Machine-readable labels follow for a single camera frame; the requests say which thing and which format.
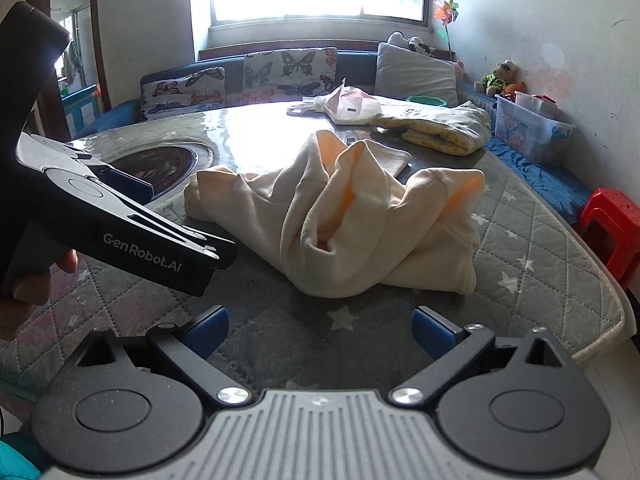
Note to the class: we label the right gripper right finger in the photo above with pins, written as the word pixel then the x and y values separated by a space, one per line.
pixel 514 405

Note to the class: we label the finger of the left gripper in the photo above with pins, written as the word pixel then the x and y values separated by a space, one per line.
pixel 133 187

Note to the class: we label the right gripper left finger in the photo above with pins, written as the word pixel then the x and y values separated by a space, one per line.
pixel 122 405

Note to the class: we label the cream garment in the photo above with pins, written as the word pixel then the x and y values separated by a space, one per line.
pixel 337 221

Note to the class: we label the person's left hand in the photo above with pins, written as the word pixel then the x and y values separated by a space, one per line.
pixel 30 291

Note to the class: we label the round black induction cooktop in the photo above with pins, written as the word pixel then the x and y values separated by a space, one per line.
pixel 163 168

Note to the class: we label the left butterfly cushion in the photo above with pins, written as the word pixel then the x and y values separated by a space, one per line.
pixel 197 92

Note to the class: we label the butterfly cushion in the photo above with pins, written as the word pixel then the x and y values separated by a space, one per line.
pixel 288 75
pixel 197 92

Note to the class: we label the right butterfly cushion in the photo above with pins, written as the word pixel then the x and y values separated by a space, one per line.
pixel 288 75

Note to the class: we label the red plastic stool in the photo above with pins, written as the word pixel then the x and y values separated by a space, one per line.
pixel 610 225

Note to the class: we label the grey quilted star mat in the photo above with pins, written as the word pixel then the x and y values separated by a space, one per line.
pixel 531 270

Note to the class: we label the yellow folded blanket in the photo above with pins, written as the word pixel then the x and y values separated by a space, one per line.
pixel 458 131

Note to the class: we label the clear plastic storage box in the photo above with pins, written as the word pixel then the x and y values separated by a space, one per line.
pixel 540 139

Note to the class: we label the grey pillow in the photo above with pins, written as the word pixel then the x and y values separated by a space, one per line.
pixel 401 73

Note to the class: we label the green bowl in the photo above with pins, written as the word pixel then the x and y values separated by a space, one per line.
pixel 427 100

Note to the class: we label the panda plush toy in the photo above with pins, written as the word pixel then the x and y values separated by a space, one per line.
pixel 414 44

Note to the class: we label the teddy bear toy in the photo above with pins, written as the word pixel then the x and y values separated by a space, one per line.
pixel 502 81

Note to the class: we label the colourful pinwheel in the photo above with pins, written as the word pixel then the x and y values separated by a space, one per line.
pixel 446 12

